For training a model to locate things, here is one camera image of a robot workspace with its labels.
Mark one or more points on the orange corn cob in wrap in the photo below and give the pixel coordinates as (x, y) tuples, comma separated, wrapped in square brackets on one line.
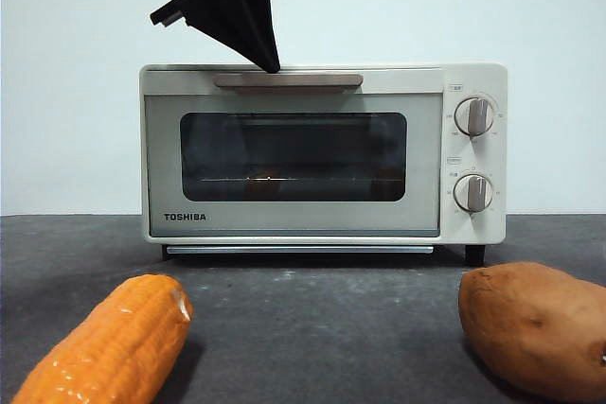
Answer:
[(113, 342)]

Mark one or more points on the large beige oven knob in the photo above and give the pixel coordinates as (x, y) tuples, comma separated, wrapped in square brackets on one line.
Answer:
[(475, 116)]

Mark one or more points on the small beige oven knob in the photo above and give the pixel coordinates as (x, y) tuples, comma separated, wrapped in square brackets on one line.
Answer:
[(473, 193)]

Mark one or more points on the cream Toshiba toaster oven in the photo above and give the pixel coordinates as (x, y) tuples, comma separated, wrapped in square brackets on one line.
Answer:
[(473, 77)]

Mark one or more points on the metal oven crumb tray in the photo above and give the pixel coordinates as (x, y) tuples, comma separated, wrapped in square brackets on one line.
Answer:
[(298, 250)]

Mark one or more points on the brown sweet potato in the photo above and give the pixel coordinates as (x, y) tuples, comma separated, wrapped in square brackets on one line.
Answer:
[(530, 323)]

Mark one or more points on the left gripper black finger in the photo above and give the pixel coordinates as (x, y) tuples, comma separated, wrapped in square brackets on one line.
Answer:
[(246, 25)]

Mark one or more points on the black oven foot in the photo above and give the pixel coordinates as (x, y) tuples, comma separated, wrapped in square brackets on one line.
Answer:
[(475, 255)]

